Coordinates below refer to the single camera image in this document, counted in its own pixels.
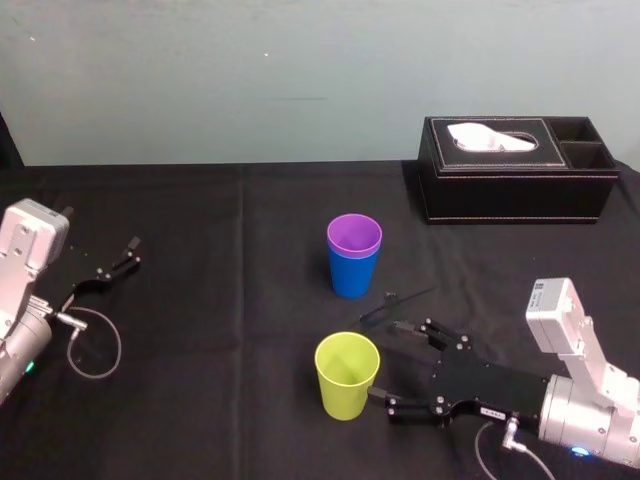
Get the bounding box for gripper grey cable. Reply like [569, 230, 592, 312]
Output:
[473, 417, 556, 480]
[54, 307, 123, 380]

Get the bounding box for left gripper grey cable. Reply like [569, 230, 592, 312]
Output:
[54, 307, 123, 380]

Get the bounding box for green plastic cup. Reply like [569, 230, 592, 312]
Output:
[314, 331, 381, 422]

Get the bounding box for blue plastic cup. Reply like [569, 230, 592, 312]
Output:
[327, 236, 382, 300]

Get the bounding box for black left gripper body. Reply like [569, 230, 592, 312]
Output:
[35, 233, 112, 315]

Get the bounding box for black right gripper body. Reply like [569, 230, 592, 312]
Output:
[431, 347, 550, 421]

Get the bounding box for black leather tissue box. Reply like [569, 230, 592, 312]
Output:
[417, 115, 622, 226]

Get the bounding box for white tissue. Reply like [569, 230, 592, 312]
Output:
[446, 122, 540, 153]

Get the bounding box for purple plastic cup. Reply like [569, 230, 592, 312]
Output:
[326, 213, 384, 262]

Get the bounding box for black panel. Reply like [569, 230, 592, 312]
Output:
[0, 110, 25, 169]

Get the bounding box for right gripper grey cable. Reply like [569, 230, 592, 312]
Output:
[473, 417, 556, 480]

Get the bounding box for black tablecloth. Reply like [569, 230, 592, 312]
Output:
[0, 158, 640, 480]

